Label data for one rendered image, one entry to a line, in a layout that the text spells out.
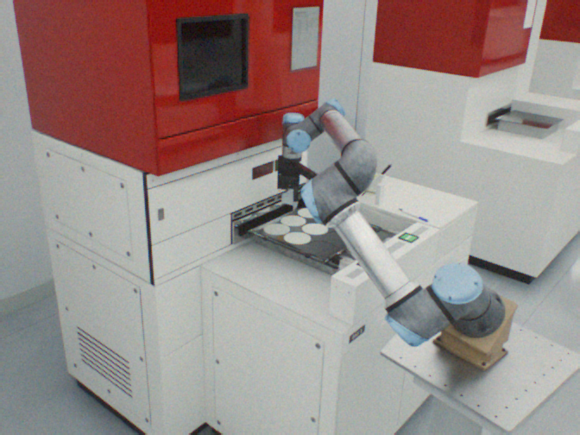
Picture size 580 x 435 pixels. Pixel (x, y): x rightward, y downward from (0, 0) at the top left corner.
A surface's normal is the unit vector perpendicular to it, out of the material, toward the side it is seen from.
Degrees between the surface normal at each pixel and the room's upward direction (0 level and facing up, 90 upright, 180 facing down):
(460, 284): 37
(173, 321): 90
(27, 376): 0
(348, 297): 90
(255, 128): 90
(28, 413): 0
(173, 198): 90
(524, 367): 0
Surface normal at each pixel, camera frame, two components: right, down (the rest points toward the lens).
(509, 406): 0.04, -0.91
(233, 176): 0.77, 0.29
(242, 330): -0.64, 0.29
